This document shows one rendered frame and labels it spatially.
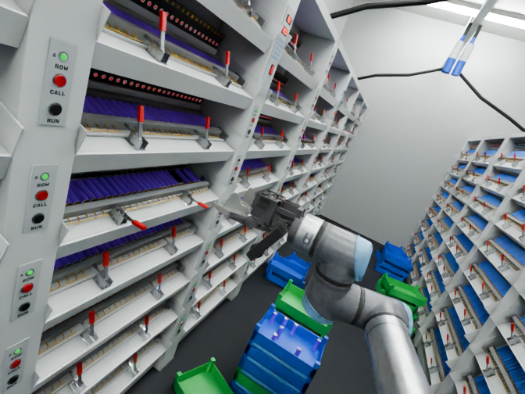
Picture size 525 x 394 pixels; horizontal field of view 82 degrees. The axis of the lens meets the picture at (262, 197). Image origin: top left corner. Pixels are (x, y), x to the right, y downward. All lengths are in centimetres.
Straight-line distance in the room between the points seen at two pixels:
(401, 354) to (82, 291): 71
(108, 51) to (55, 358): 73
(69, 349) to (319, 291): 66
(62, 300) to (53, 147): 39
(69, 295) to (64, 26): 57
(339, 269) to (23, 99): 61
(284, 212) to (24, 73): 51
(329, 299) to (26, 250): 59
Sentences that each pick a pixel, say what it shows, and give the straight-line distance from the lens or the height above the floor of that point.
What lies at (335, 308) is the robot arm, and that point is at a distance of 74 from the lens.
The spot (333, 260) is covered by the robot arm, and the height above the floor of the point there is 102.
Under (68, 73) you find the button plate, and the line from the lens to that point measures 57.
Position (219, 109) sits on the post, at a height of 118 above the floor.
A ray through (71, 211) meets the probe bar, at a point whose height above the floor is 93.
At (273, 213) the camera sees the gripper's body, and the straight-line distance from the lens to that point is 70.
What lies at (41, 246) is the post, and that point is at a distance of 68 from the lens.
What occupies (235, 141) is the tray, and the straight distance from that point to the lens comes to 109.
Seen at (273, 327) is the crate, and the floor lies 32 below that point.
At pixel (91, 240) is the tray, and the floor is 87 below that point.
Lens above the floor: 127
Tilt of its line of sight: 17 degrees down
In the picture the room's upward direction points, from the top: 21 degrees clockwise
